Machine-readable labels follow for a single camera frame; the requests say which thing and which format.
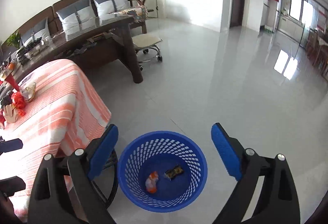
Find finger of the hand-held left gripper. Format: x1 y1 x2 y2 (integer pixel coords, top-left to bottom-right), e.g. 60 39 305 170
0 176 26 197
0 138 23 155

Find orange and white crumpled wrapper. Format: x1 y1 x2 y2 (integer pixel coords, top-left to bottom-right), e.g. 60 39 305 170
145 171 159 193

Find dark wooden coffee table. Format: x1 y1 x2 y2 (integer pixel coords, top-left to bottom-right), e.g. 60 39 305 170
0 15 144 84

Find patterned sofa throw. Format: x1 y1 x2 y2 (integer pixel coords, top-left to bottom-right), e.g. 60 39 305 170
110 6 149 27

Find grey and white pillow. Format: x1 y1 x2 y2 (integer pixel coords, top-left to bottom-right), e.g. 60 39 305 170
92 0 131 20
20 17 51 46
56 0 96 35

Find kitchen window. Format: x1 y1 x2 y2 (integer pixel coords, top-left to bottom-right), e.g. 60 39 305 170
289 0 314 23

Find green potted plant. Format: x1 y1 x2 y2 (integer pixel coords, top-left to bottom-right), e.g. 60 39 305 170
5 32 21 48

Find glass fruit tray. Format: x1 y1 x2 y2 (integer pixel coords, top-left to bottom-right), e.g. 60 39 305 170
17 37 52 64

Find red crumpled wrapper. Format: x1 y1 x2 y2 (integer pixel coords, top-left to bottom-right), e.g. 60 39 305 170
11 92 26 115

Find wooden dining chairs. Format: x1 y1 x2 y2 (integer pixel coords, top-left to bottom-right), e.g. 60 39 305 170
306 26 328 75

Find kitchen counter cabinet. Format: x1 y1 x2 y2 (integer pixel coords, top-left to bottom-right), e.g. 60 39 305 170
278 11 308 46

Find orange white striped tablecloth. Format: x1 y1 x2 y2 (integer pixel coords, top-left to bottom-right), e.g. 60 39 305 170
0 59 112 223

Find dark crumpled snack wrapper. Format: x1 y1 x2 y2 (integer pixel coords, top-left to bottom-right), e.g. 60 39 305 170
164 166 184 180

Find cream cushioned rolling stool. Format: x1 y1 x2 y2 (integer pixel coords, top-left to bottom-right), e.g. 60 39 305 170
131 33 163 71

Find black metal table base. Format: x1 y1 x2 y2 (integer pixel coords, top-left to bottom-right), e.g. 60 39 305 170
88 148 119 210

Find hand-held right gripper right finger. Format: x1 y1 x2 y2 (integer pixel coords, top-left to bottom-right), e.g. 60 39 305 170
211 123 301 224

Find clear plastic box with sticker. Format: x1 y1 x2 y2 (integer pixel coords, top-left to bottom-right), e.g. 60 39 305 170
19 76 37 103

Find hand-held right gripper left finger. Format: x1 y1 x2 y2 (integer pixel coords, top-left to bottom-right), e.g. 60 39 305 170
28 124 120 224

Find blue perforated plastic basket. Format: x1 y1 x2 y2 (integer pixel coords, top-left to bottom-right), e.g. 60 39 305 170
117 131 208 212

